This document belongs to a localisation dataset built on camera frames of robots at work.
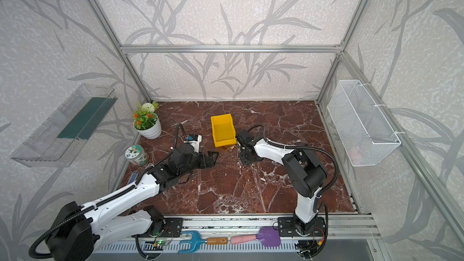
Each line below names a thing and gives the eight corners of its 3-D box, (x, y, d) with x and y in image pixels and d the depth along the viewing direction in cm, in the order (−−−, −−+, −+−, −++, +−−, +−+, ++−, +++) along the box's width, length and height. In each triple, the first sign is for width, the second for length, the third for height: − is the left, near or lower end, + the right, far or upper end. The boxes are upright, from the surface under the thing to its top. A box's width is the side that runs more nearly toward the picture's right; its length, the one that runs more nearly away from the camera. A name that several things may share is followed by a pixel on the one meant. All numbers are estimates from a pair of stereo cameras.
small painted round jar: (130, 166, 93) (122, 158, 87) (136, 152, 98) (128, 144, 92) (145, 166, 93) (138, 158, 87) (150, 153, 98) (144, 144, 92)
